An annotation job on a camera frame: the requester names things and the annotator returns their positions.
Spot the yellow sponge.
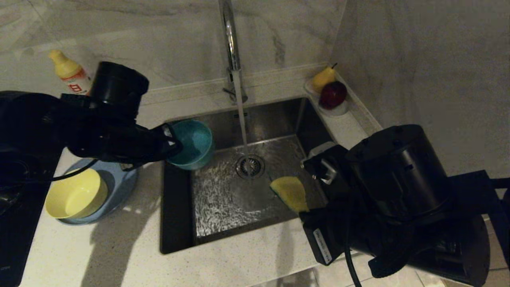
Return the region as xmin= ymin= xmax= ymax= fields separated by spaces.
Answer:
xmin=270 ymin=176 xmax=309 ymax=213

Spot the yellow pear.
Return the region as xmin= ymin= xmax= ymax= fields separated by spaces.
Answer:
xmin=311 ymin=64 xmax=337 ymax=94

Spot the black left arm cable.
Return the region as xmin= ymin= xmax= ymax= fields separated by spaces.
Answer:
xmin=50 ymin=159 xmax=100 ymax=183

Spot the chrome faucet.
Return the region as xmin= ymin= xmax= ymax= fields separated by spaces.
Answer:
xmin=218 ymin=0 xmax=248 ymax=105

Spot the small white dish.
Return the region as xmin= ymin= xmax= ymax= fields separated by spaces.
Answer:
xmin=304 ymin=78 xmax=349 ymax=117

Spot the running water stream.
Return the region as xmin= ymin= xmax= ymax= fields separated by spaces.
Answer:
xmin=232 ymin=70 xmax=252 ymax=180

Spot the teal bowl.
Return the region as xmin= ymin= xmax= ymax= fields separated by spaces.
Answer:
xmin=167 ymin=120 xmax=216 ymax=171

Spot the blue plate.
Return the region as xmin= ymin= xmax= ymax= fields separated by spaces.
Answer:
xmin=60 ymin=157 xmax=139 ymax=226

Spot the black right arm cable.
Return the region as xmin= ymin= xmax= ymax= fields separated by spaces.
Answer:
xmin=345 ymin=223 xmax=361 ymax=287

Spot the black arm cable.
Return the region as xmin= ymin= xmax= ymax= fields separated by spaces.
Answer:
xmin=345 ymin=223 xmax=361 ymax=287
xmin=50 ymin=159 xmax=100 ymax=183

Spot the yellow bowl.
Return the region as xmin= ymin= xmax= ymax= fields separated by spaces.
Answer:
xmin=45 ymin=168 xmax=108 ymax=219

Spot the black induction cooktop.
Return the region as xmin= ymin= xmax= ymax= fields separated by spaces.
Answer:
xmin=0 ymin=155 xmax=60 ymax=287

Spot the stainless steel sink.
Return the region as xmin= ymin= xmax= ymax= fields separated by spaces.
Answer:
xmin=160 ymin=97 xmax=343 ymax=254

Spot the metal sink drain strainer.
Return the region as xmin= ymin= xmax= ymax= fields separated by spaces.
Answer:
xmin=235 ymin=155 xmax=265 ymax=180

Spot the red apple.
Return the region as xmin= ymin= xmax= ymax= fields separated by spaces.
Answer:
xmin=318 ymin=81 xmax=347 ymax=110

